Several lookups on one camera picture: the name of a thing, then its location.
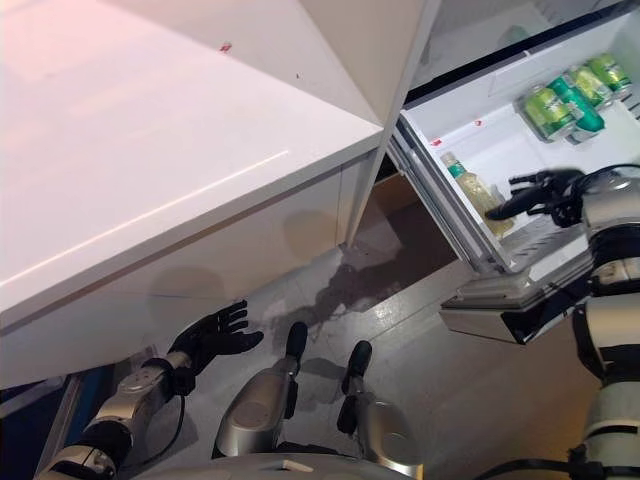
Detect stainless steel fridge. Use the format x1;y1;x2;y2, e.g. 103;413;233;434
369;0;640;266

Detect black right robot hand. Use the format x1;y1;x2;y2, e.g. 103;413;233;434
485;168;589;221

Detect white fridge drawer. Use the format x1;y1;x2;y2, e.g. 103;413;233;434
388;19;640;347

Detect dark green drink can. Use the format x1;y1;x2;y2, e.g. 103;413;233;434
546;74;607;147

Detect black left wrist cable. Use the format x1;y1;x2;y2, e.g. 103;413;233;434
127;392;187;466

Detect silver robot left leg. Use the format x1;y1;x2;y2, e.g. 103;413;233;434
212;349;301;460

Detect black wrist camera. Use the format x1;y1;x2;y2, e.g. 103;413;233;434
549;198;584;230
172;367;197;397

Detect silver robot right leg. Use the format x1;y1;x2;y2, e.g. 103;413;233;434
335;379;427;480

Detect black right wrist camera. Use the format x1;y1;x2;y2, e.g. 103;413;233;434
549;198;584;230

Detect black robot right foot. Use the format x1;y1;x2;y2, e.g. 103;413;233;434
343;340;374;394

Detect grey robot torso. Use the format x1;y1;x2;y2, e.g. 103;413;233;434
107;440;416;480

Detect black robot left foot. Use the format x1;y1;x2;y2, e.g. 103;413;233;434
283;321;310;371

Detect white vertical cabinet panel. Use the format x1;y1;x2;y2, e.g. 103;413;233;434
347;0;442;249

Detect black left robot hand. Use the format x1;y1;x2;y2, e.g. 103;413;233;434
167;299;265;375

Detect silver robot leg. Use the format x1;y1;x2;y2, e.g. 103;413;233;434
212;349;301;460
335;379;427;480

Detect black robot foot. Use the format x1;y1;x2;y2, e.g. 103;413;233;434
343;340;374;394
283;321;310;371

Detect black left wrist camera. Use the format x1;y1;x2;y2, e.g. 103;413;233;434
172;367;197;397

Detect lime green drink can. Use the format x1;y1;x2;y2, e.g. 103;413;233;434
521;84;576;144

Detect tea bottle with white cap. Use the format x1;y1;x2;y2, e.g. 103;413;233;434
439;151;517;239

